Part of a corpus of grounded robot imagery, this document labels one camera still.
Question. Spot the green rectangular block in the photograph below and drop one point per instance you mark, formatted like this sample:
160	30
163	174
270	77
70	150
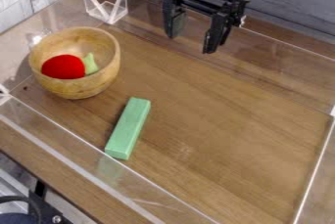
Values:
127	131

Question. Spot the clear acrylic table barrier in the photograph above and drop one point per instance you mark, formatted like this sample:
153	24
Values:
237	149

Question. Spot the red plush strawberry toy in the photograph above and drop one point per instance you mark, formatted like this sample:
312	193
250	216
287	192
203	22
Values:
70	67

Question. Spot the clear acrylic corner bracket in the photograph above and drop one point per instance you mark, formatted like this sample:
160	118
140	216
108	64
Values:
107	11

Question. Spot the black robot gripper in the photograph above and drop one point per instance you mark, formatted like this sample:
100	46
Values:
233	11

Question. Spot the black clamp under table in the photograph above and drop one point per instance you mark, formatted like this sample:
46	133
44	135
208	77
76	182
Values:
42	212

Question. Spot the light wooden bowl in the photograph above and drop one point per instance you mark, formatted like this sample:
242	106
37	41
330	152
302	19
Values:
78	41

